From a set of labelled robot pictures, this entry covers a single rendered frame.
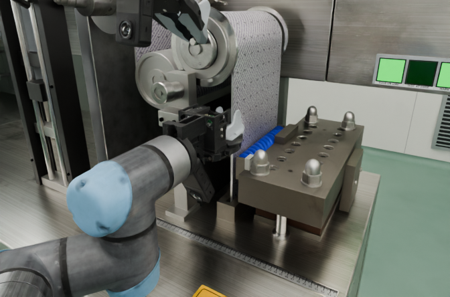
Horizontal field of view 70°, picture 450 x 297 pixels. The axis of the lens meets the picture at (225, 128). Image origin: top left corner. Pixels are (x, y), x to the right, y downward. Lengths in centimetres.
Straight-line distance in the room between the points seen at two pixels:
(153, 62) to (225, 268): 43
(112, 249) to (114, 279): 4
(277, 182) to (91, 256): 32
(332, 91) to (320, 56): 246
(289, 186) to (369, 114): 277
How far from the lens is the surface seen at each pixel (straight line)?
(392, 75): 84
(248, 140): 70
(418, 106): 326
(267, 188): 59
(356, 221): 75
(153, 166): 41
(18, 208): 87
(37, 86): 79
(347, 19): 85
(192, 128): 48
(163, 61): 69
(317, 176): 58
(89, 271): 45
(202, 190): 55
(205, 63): 59
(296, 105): 345
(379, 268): 207
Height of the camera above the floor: 132
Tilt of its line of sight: 21 degrees down
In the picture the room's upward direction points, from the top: straight up
